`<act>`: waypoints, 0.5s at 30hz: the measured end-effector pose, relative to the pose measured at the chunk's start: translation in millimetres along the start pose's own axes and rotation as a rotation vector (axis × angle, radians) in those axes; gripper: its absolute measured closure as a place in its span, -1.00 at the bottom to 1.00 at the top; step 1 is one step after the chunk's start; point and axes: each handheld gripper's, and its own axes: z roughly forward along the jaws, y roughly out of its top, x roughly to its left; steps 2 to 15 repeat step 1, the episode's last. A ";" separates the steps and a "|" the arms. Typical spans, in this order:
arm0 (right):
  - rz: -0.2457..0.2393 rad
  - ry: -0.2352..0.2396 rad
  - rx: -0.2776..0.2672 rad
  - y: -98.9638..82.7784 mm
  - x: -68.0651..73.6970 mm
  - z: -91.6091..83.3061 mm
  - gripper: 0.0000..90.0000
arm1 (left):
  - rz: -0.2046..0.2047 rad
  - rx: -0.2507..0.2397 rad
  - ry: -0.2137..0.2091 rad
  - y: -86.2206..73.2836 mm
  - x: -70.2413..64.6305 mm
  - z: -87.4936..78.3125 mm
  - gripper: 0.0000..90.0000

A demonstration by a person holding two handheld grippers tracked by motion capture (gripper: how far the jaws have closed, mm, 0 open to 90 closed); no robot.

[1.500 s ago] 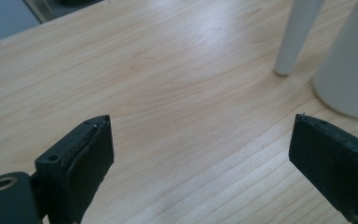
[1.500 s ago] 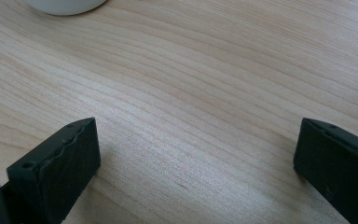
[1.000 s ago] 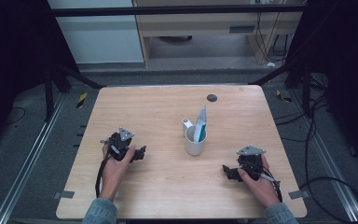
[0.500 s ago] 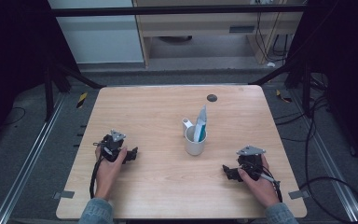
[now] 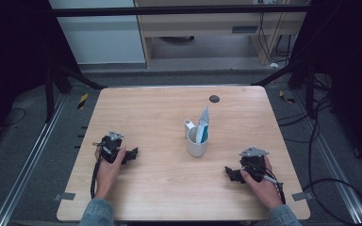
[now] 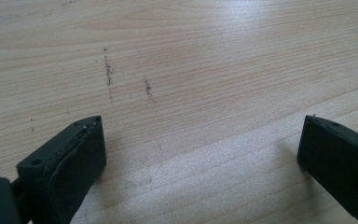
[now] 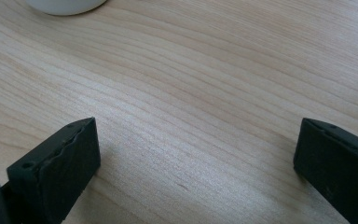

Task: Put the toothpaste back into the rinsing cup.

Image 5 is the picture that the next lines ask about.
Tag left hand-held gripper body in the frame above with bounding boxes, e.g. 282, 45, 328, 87
91, 130, 127, 165

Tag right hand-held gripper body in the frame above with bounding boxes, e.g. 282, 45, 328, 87
238, 145, 270, 184

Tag white cup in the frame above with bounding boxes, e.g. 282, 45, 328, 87
184, 118, 211, 158

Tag white and teal toothpaste tube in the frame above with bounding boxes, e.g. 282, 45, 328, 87
195, 105, 211, 145

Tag person's left hand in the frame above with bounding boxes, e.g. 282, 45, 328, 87
93, 146, 127, 202

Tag person's right hand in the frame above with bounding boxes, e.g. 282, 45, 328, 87
239, 154, 285, 211

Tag yellow and black tape strip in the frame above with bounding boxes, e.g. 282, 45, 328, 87
278, 89, 296, 105
76, 92, 90, 110

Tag black metal stand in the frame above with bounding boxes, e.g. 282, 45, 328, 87
42, 59, 107, 124
251, 57, 317, 120

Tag white cabinet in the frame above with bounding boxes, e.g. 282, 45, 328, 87
48, 0, 147, 66

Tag dark curtain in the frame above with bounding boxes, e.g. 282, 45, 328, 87
0, 0, 82, 158
288, 0, 362, 177

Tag light wooden desk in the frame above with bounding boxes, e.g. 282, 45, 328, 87
133, 0, 311, 69

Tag right hand-held gripper cable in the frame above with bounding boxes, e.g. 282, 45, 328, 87
244, 161, 287, 205

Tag hand-held gripper cable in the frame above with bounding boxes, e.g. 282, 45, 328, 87
90, 156, 104, 200
244, 161, 287, 205

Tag left hand-held gripper cable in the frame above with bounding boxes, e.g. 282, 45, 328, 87
90, 156, 104, 200

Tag black looped floor cable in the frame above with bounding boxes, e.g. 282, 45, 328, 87
276, 93, 362, 226

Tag grey metal table bracket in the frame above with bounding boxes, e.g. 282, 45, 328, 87
53, 191, 76, 202
290, 190, 315, 202

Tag aluminium floor rail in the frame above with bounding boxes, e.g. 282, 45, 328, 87
289, 89, 362, 226
0, 93, 68, 226

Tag thin black floor cable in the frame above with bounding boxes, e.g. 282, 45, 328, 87
1, 107, 27, 129

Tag black cables under desk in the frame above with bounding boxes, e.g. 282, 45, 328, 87
256, 11, 298, 64

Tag black horizontal frame bar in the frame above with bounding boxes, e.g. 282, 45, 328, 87
51, 5, 311, 18

